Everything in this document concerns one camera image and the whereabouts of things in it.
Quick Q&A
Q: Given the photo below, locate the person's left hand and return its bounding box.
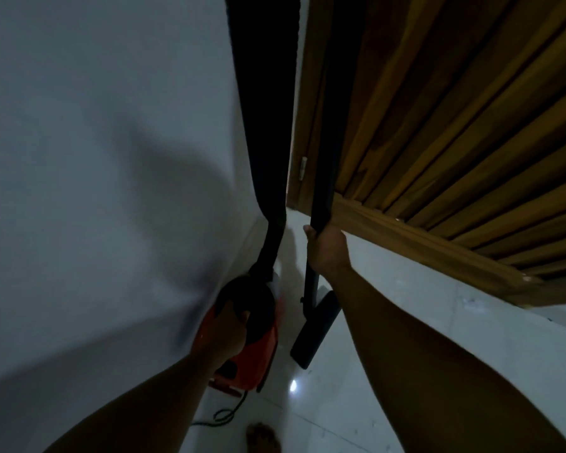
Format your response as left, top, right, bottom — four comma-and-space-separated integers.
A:
192, 297, 251, 373

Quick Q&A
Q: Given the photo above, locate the person's right hand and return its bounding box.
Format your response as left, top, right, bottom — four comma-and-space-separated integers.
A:
303, 225, 352, 280

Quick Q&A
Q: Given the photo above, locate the orange vacuum cleaner body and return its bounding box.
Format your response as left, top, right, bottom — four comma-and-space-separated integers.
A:
191, 273, 282, 398

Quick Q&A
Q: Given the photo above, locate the black vacuum wand tube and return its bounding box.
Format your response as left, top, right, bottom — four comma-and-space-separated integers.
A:
301, 0, 374, 322

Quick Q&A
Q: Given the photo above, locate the person's left forearm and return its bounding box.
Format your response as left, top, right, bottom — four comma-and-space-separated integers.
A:
42, 345, 227, 453

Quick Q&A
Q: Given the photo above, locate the person's right forearm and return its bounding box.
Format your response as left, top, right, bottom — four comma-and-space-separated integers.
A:
317, 265, 566, 453

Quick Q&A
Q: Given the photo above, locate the black vacuum floor nozzle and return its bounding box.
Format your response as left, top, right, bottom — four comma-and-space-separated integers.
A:
290, 290, 343, 371

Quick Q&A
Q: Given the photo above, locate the person's bare foot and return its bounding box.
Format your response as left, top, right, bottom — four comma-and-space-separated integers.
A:
245, 422, 282, 453

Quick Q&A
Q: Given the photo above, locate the brown wooden door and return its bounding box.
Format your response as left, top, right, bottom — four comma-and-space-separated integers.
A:
287, 0, 566, 310

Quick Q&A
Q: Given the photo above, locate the black power cable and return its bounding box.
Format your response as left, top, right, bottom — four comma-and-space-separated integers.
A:
191, 390, 252, 428

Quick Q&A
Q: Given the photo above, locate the black vacuum hose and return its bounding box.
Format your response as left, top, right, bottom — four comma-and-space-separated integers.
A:
224, 0, 308, 281

